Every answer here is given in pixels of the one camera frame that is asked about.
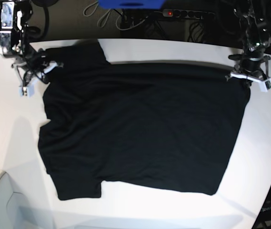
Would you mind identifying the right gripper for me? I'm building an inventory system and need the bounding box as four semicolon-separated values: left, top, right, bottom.
11;56;64;86

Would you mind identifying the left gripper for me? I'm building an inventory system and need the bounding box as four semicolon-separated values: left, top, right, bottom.
225;56;271;83

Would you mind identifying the black t-shirt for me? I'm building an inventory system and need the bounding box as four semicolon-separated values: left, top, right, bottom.
38;43;251;200

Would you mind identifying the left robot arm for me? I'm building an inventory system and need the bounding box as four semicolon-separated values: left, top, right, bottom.
226;0;271;90

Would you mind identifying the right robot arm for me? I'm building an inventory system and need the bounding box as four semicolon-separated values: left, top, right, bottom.
0;0;61;87

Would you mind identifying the white power strip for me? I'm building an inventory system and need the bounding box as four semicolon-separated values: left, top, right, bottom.
161;9;216;21

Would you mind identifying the blue box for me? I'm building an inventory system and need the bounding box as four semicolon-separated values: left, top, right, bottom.
98;0;165;9

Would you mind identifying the white bin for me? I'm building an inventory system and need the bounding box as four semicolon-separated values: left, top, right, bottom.
0;172;55;229

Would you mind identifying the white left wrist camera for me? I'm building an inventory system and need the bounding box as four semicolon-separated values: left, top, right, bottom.
259;78;271;92

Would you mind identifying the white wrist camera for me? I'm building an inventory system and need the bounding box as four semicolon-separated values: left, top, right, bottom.
259;78;271;92
19;83;35;97

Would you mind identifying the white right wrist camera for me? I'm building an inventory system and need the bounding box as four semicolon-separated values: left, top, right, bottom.
19;83;35;97

